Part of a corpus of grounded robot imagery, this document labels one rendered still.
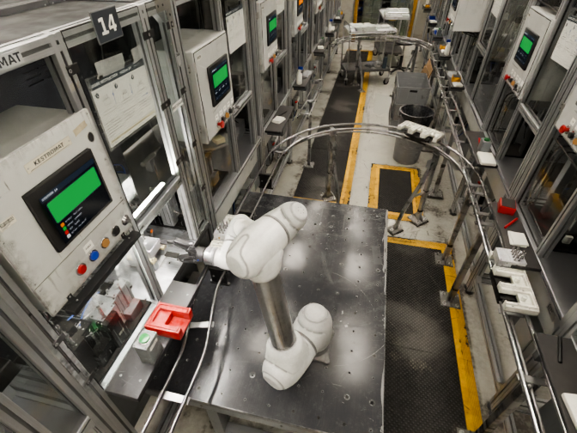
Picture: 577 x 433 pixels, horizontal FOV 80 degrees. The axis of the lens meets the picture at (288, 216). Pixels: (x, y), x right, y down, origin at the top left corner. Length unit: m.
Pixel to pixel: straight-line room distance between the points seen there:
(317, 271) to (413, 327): 0.99
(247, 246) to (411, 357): 1.80
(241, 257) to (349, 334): 0.94
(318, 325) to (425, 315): 1.43
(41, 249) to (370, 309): 1.47
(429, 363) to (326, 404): 1.13
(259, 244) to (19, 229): 0.62
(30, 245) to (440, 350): 2.39
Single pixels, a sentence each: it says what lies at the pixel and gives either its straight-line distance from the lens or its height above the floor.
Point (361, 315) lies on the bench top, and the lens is 1.91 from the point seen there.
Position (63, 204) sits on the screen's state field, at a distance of 1.14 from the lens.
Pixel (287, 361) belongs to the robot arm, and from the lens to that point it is 1.45.
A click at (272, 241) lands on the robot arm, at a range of 1.08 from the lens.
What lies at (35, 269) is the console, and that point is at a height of 1.54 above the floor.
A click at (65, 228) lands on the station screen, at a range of 1.16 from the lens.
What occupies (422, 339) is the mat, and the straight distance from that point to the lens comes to 2.73.
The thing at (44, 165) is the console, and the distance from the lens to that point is 1.12.
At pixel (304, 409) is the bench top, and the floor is 0.68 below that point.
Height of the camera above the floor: 2.24
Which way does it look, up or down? 40 degrees down
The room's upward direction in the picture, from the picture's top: 1 degrees counter-clockwise
